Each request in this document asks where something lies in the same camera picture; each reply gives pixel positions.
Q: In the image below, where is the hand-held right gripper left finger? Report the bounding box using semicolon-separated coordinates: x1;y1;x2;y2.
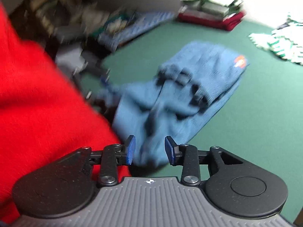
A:
78;135;136;186

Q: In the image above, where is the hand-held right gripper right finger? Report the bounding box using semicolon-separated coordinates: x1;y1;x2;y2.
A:
164;135;245;185

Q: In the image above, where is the blue knit sweater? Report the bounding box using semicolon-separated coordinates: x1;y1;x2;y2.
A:
97;40;250;167

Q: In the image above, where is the pile of clutter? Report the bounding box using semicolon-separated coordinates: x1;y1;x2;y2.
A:
24;0;138;43

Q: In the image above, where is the blue patterned cloth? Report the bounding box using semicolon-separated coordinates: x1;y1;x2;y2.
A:
97;11;176;52

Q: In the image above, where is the person's red sweater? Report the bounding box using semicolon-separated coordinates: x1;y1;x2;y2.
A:
0;0;132;224

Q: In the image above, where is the green mat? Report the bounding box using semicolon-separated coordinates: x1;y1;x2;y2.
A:
80;19;303;223

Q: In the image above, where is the green grey striped folded sweater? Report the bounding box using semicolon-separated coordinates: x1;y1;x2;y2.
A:
181;0;244;21

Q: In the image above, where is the green white striped shirt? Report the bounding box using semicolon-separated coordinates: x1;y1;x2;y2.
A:
247;12;303;66

